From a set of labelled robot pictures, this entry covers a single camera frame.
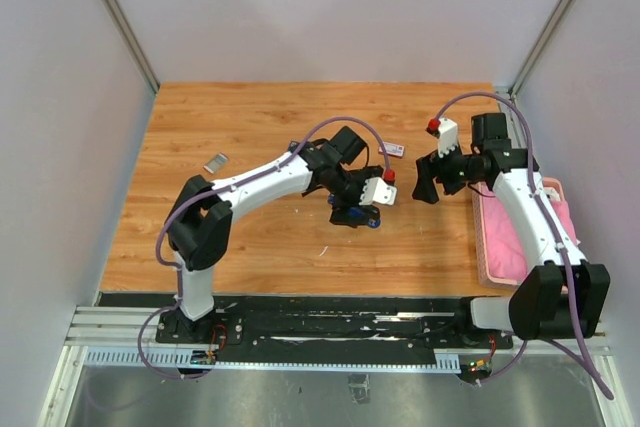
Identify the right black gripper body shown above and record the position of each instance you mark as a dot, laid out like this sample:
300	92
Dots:
455	169

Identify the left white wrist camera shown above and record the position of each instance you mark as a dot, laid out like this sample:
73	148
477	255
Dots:
377	191

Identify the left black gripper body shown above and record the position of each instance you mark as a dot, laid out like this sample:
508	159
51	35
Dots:
348	186

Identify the blue stapler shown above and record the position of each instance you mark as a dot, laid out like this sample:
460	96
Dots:
353	216

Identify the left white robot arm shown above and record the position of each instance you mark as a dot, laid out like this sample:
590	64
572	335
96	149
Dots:
199	225

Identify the grey cable duct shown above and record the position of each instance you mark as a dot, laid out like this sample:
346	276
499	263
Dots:
442	363

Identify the silver staple strip block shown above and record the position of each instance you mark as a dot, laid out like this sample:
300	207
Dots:
216	163

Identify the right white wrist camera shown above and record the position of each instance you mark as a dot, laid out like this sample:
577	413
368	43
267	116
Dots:
447	135

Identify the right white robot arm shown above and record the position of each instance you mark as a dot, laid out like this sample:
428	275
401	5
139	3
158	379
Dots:
563	294

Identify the pink plastic basket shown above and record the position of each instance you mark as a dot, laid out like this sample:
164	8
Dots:
516	231

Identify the pink cloth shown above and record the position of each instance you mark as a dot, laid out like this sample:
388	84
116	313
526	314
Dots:
505	256

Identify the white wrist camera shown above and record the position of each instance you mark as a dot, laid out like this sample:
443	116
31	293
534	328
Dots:
447	135
377	191

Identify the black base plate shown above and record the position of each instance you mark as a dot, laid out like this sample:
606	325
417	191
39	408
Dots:
313	328

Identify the red staple box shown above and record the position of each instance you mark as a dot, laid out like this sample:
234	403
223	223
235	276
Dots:
392	150

